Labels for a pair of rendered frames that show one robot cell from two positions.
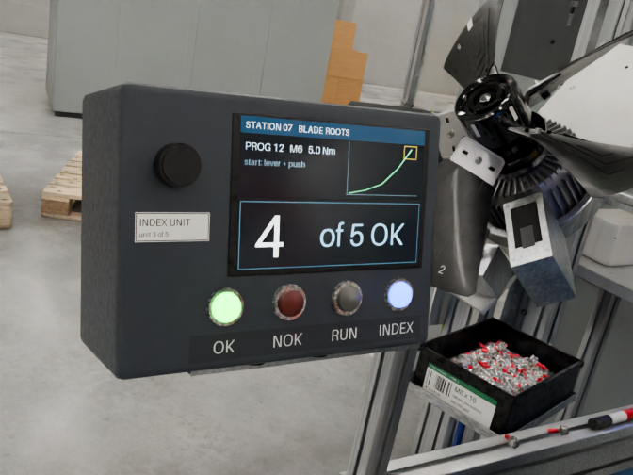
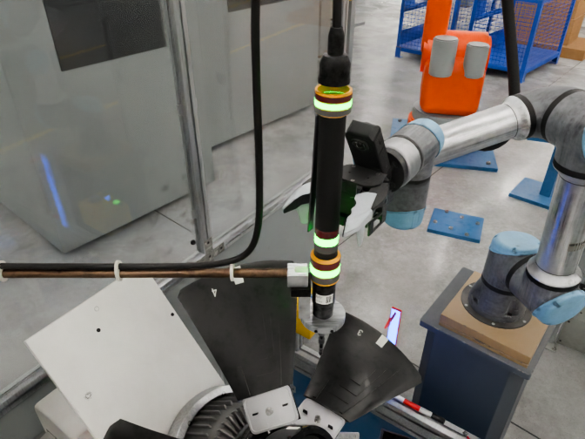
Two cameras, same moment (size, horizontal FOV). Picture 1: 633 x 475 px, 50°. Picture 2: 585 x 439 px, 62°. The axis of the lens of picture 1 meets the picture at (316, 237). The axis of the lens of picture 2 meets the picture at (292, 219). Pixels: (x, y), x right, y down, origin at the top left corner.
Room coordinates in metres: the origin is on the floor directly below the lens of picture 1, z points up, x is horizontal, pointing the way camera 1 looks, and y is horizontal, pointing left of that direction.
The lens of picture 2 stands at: (1.45, 0.15, 2.00)
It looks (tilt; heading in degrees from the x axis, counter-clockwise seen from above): 34 degrees down; 248
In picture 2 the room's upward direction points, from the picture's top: straight up
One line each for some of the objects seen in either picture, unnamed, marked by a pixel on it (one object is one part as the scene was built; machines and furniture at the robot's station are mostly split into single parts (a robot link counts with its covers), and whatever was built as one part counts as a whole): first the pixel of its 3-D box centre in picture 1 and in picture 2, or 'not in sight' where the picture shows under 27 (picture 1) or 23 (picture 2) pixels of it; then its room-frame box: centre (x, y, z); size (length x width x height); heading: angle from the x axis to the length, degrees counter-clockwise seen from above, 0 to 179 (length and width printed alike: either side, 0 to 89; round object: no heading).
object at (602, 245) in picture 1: (608, 234); (75, 422); (1.68, -0.73, 0.92); 0.17 x 0.16 x 0.11; 123
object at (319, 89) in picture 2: not in sight; (332, 100); (1.20, -0.34, 1.80); 0.04 x 0.04 x 0.03
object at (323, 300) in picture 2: not in sight; (327, 207); (1.20, -0.34, 1.66); 0.04 x 0.04 x 0.46
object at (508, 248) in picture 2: not in sight; (513, 259); (0.54, -0.57, 1.21); 0.13 x 0.12 x 0.14; 84
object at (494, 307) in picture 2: not in sight; (500, 291); (0.54, -0.57, 1.09); 0.15 x 0.15 x 0.10
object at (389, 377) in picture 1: (383, 401); not in sight; (0.61, -0.10, 0.96); 0.03 x 0.03 x 0.20; 33
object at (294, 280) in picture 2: not in sight; (317, 294); (1.21, -0.35, 1.50); 0.09 x 0.07 x 0.10; 158
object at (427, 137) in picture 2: not in sight; (413, 148); (0.97, -0.48, 1.64); 0.11 x 0.08 x 0.09; 32
